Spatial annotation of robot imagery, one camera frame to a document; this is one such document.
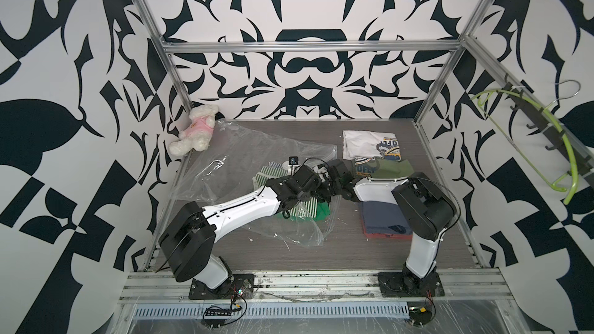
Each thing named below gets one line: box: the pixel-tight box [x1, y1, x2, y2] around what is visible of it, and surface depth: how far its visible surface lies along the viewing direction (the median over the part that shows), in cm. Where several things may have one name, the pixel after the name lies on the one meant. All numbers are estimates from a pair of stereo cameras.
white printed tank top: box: [342, 129, 402, 162], surface depth 110 cm
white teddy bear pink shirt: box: [168, 103, 219, 156], surface depth 107 cm
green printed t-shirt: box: [354, 156, 415, 178], surface depth 101 cm
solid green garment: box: [279, 200, 332, 222], surface depth 88 cm
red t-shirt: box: [360, 216, 414, 240], surface depth 85 cm
